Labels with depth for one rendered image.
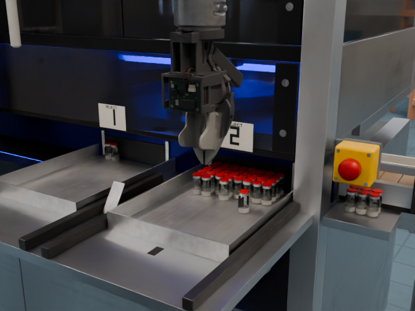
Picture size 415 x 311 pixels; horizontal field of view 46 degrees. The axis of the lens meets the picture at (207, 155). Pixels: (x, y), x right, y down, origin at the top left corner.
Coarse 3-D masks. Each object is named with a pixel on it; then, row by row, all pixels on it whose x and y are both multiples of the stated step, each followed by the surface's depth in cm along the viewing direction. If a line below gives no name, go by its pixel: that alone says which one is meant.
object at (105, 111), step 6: (102, 108) 121; (108, 108) 120; (114, 108) 119; (120, 108) 118; (102, 114) 122; (108, 114) 120; (120, 114) 118; (102, 120) 122; (108, 120) 121; (120, 120) 119; (102, 126) 123; (108, 126) 122; (114, 126) 120; (120, 126) 119
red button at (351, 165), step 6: (342, 162) 89; (348, 162) 89; (354, 162) 88; (342, 168) 89; (348, 168) 89; (354, 168) 88; (360, 168) 89; (342, 174) 90; (348, 174) 89; (354, 174) 88; (348, 180) 90
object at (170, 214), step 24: (192, 168) 115; (168, 192) 108; (192, 192) 110; (120, 216) 90; (144, 216) 98; (168, 216) 98; (192, 216) 98; (216, 216) 98; (240, 216) 98; (264, 216) 90; (168, 240) 85; (192, 240) 83; (216, 240) 88; (240, 240) 82
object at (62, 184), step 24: (96, 144) 135; (24, 168) 115; (48, 168) 122; (72, 168) 125; (96, 168) 125; (120, 168) 125; (144, 168) 125; (168, 168) 121; (0, 192) 108; (24, 192) 103; (48, 192) 110; (72, 192) 110; (96, 192) 110
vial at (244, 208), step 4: (240, 196) 98; (244, 196) 98; (248, 196) 98; (240, 200) 98; (244, 200) 98; (248, 200) 98; (240, 204) 98; (244, 204) 98; (248, 204) 98; (240, 208) 98; (244, 208) 98; (248, 208) 99; (240, 212) 99; (244, 212) 98
